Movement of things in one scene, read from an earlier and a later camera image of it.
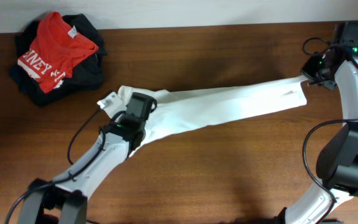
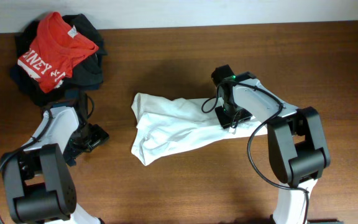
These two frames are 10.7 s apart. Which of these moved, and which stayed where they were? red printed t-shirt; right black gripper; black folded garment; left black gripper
Moved: right black gripper; left black gripper
Stayed: black folded garment; red printed t-shirt
